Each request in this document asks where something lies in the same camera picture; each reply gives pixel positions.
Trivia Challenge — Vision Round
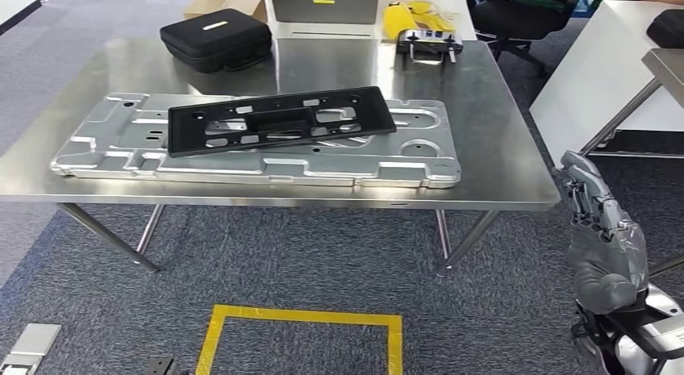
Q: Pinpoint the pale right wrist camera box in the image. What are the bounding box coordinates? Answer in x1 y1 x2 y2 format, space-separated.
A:
636 316 684 359

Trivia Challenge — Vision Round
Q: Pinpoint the stainless steel workbench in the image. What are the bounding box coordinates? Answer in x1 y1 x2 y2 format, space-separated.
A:
0 37 562 277

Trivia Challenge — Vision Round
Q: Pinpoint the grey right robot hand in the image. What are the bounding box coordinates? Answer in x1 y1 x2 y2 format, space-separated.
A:
555 150 650 316

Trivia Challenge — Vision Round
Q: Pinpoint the black office chair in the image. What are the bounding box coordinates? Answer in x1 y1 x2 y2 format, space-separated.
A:
465 0 583 77

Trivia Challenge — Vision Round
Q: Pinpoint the stamped silver metal panel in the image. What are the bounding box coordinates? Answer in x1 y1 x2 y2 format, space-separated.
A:
49 92 463 190

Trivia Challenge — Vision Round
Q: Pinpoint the stainless steel table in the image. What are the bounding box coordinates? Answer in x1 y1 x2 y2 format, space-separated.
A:
579 48 684 277

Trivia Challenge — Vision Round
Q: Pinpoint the black silver remote controller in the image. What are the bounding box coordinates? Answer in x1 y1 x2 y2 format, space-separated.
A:
397 29 465 65

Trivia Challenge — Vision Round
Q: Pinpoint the white desk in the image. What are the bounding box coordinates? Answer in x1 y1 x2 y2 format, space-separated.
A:
528 0 684 168

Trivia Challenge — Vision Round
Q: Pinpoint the brown cardboard box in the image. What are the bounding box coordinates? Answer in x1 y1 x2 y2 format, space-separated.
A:
183 0 269 23

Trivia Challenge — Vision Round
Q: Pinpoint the black plastic mounting plate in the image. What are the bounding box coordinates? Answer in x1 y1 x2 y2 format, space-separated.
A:
167 85 398 159

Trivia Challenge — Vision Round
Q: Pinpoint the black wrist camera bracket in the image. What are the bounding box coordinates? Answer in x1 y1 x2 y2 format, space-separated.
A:
570 304 684 363

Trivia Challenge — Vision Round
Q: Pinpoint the yellow plastic bag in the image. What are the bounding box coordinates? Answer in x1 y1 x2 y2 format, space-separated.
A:
382 1 457 41

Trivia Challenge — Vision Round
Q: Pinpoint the black zip case with label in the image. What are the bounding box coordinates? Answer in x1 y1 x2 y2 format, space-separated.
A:
159 8 273 74

